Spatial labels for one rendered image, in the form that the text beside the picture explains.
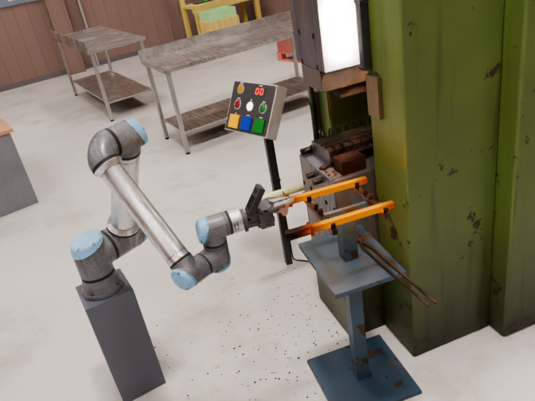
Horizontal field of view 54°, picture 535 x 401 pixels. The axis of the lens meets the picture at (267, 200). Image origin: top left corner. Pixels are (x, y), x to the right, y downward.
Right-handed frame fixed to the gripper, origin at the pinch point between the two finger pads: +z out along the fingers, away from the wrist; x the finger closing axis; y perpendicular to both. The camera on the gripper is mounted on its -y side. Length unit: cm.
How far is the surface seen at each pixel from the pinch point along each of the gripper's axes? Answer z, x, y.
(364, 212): 22.1, 15.6, 5.2
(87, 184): -84, -325, 122
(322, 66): 33, -36, -35
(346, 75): 46, -39, -28
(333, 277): 9.5, 12.3, 32.7
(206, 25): 160, -757, 87
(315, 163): 31, -45, 13
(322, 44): 34, -35, -44
